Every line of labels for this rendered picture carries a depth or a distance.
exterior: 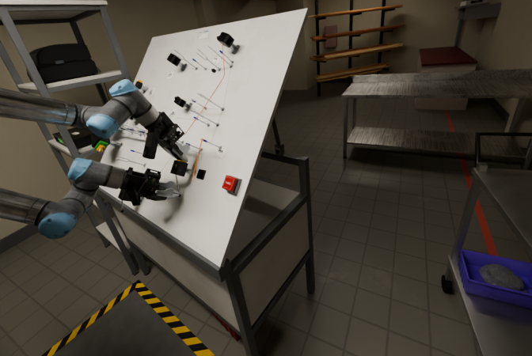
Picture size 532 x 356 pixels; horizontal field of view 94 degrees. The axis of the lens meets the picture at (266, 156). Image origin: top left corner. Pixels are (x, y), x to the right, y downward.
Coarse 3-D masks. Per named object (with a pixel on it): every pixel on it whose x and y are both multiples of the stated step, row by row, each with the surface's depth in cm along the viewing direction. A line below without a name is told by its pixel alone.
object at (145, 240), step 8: (120, 216) 159; (128, 216) 146; (120, 224) 169; (128, 224) 155; (136, 224) 143; (128, 232) 164; (136, 232) 151; (144, 232) 139; (136, 240) 161; (144, 240) 148; (152, 240) 136; (144, 248) 156; (152, 248) 144; (152, 256) 152; (160, 256) 140; (160, 264) 148
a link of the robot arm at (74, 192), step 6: (72, 186) 82; (72, 192) 81; (78, 192) 82; (84, 192) 82; (90, 192) 84; (96, 192) 86; (78, 198) 80; (84, 198) 81; (90, 198) 84; (84, 204) 80; (90, 204) 87
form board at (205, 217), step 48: (192, 48) 135; (240, 48) 113; (288, 48) 96; (144, 96) 149; (192, 96) 122; (240, 96) 104; (144, 144) 134; (192, 144) 112; (240, 144) 96; (192, 192) 103; (240, 192) 89; (192, 240) 95
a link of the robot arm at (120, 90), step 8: (128, 80) 79; (112, 88) 78; (120, 88) 77; (128, 88) 78; (136, 88) 81; (112, 96) 78; (120, 96) 78; (128, 96) 78; (136, 96) 80; (128, 104) 78; (136, 104) 81; (144, 104) 83; (136, 112) 82; (144, 112) 83
